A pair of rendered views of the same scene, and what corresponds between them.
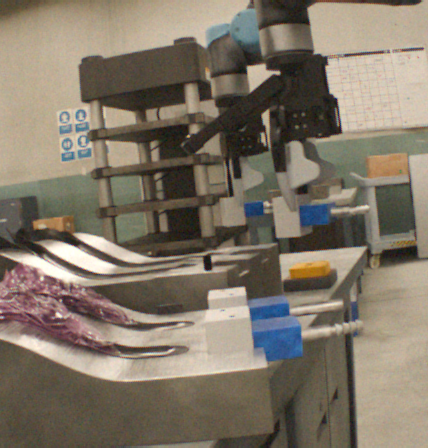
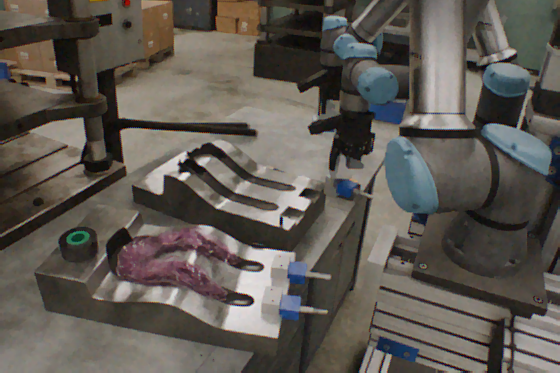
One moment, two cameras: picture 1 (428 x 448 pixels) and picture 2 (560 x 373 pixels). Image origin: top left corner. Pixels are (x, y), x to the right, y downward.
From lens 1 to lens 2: 53 cm
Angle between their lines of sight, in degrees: 25
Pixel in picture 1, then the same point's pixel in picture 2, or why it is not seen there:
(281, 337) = (290, 313)
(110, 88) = not seen: outside the picture
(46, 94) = not seen: outside the picture
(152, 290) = (253, 224)
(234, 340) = (271, 310)
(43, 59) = not seen: outside the picture
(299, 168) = (341, 170)
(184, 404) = (244, 340)
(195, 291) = (272, 232)
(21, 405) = (180, 326)
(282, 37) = (351, 103)
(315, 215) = (344, 191)
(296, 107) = (348, 142)
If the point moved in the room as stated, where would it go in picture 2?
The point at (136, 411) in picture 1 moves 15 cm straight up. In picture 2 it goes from (226, 338) to (224, 280)
